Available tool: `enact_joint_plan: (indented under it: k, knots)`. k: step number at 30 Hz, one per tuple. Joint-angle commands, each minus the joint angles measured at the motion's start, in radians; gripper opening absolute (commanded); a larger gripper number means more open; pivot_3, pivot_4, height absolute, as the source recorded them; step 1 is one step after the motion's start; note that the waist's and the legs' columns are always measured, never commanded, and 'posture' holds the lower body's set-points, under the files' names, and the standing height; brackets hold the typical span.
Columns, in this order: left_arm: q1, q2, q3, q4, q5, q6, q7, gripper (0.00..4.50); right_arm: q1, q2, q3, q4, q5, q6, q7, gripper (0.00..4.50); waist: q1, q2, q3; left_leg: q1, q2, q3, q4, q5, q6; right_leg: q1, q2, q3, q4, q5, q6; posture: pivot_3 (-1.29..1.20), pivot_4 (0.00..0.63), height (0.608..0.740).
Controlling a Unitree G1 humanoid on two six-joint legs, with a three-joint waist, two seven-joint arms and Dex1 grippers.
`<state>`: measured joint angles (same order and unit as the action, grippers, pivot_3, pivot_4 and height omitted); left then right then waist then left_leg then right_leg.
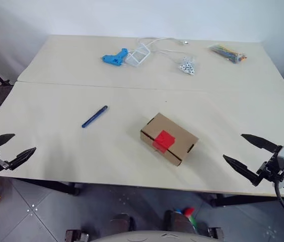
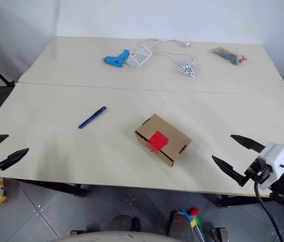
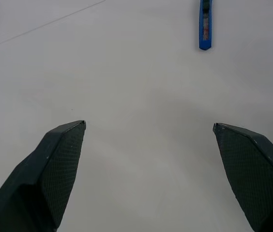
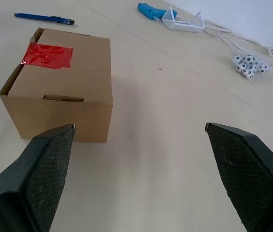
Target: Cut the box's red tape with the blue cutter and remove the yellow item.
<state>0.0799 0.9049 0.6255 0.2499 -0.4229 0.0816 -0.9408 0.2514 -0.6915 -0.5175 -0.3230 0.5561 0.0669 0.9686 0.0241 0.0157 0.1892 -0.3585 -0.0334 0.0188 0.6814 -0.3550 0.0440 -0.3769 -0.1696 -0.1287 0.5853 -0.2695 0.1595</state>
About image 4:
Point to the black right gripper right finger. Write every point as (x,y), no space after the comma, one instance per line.
(247,174)

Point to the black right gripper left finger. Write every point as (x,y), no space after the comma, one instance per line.
(37,174)

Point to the brown cardboard box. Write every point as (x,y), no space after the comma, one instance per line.
(78,84)

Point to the bag of mini soccer balls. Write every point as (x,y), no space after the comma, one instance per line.
(247,64)

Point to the blue glue gun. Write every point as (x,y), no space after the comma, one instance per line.
(148,10)

